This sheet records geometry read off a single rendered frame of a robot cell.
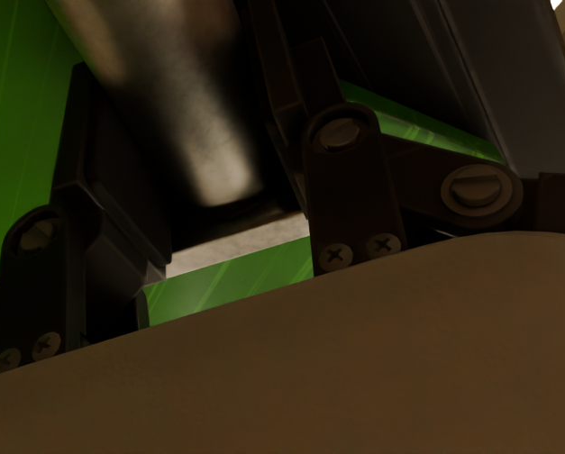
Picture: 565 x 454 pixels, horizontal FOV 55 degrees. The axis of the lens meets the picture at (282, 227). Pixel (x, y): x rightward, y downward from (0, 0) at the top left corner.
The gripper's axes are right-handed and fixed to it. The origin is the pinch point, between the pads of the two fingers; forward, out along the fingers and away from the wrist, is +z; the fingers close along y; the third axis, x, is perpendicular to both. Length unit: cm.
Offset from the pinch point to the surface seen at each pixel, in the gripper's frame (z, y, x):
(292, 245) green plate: 2.3, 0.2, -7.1
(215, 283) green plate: 2.3, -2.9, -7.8
